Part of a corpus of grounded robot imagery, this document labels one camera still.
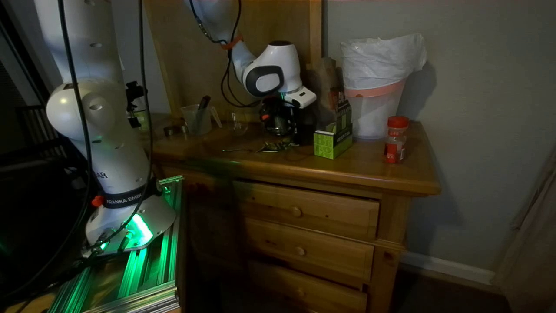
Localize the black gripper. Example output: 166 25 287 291
259 94 319 148

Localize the green sachet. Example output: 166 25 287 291
277 138 299 153
259 140 284 155

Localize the green cardboard box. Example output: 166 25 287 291
313 101 357 162

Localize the wooden dresser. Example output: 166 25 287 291
141 119 444 313

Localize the large wooden drawer front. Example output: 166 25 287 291
233 180 383 244

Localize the dark utensil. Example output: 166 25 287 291
193 94 214 136

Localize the white trash bin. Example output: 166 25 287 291
345 80 407 141

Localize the clear plastic cup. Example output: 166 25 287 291
181 103 218 140

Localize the red lid spice jar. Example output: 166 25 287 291
383 115 412 166

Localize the white plastic bin liner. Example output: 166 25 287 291
338 34 430 93

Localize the medium wooden drawer front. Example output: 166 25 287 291
242 218 378 286

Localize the wooden back panel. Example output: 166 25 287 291
143 0 326 120

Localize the small wooden drawer front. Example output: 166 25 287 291
249 260 371 313

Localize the white baseboard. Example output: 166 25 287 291
398 249 501 293

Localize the black shelf rack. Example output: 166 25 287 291
0 80 93 293

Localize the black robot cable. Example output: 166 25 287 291
56 0 263 260

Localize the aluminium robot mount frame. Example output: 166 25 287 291
42 174 188 313

